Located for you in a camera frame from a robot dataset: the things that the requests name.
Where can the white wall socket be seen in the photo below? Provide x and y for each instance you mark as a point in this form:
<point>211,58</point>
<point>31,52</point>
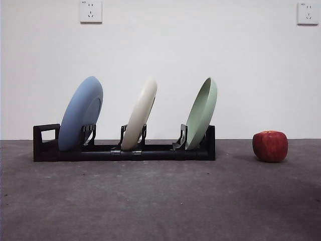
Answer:
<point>308,13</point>
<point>91,11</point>

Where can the green plate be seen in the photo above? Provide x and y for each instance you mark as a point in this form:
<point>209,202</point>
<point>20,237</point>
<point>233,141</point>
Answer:
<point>200,118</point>

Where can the black plate rack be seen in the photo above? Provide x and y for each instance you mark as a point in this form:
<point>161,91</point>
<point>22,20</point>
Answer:
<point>160,155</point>

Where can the red apple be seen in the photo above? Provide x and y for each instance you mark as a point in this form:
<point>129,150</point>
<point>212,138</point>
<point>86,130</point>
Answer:
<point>270,146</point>

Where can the cream yellow plate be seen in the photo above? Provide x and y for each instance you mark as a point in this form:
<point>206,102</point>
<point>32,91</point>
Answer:
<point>139,115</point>

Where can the blue plate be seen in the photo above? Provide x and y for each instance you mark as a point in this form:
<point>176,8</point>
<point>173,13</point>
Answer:
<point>77,115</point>

